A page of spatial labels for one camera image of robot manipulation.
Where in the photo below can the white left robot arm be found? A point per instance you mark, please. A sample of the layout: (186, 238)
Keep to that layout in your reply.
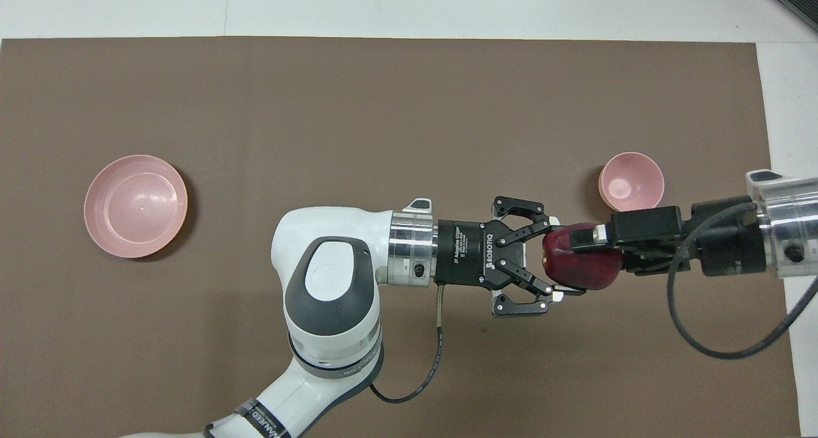
(332, 278)

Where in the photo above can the pink plate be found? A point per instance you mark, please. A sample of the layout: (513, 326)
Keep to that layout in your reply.
(135, 208)

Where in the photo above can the dark red apple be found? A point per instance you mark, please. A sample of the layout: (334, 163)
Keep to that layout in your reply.
(575, 272)

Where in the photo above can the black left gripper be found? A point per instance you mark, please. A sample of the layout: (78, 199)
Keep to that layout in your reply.
(463, 252)

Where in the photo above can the pink bowl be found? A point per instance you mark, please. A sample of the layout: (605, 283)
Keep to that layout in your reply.
(629, 179)

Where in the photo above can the brown table mat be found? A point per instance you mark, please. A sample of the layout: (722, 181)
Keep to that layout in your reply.
(409, 118)

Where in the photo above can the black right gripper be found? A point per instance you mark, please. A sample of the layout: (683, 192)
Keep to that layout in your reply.
(728, 252)

